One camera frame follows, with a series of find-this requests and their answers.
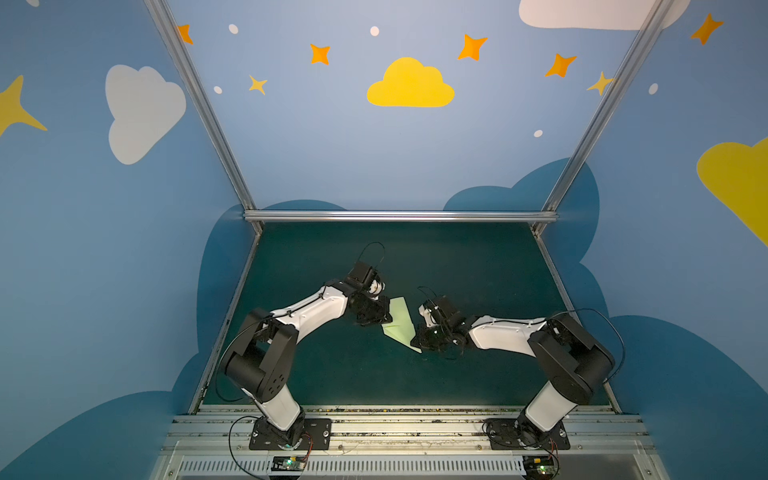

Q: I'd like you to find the light green paper sheet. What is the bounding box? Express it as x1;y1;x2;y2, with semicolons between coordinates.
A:
382;297;422;354

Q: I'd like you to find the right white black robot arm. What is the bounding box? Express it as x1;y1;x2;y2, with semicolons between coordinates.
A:
408;308;622;449

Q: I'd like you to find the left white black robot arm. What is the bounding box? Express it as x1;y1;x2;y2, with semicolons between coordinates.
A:
219;280;392;450

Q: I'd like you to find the right green circuit board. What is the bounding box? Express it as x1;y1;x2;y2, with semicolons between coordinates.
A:
523;456;558;480

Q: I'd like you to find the green circuit board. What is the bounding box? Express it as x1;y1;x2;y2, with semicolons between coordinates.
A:
271;456;307;472
523;456;558;480

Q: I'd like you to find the left green circuit board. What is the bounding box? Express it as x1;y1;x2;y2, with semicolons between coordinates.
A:
271;456;307;472

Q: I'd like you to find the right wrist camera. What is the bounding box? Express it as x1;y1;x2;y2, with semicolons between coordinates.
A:
419;296;466;330

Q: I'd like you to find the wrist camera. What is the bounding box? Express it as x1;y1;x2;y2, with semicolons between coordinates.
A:
419;296;466;330
345;261;382;295

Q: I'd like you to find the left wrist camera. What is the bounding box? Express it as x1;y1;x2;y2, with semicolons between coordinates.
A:
345;261;382;295

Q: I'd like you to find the aluminium back frame rail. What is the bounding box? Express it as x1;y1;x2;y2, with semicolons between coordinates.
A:
244;210;558;224

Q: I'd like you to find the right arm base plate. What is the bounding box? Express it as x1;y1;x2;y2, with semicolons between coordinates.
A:
482;417;571;450

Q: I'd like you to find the left side floor rail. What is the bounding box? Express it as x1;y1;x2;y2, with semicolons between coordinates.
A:
187;229;261;415

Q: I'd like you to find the floor rail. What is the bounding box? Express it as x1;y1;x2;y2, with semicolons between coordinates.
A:
530;227;626;414
187;229;261;415

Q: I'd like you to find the right side floor rail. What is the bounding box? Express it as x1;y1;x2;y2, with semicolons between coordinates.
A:
530;227;626;414

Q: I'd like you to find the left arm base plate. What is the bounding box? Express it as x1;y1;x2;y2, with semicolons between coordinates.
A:
248;417;333;451

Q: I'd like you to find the aluminium front rail platform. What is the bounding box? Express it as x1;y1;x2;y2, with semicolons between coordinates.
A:
152;405;668;479

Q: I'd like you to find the aluminium left corner post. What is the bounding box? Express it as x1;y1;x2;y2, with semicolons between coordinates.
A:
144;0;256;213

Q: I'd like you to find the aluminium corner post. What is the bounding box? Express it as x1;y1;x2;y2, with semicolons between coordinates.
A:
532;0;675;239
144;0;256;213

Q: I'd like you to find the aluminium right corner post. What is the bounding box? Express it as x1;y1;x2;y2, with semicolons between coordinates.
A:
532;0;675;239

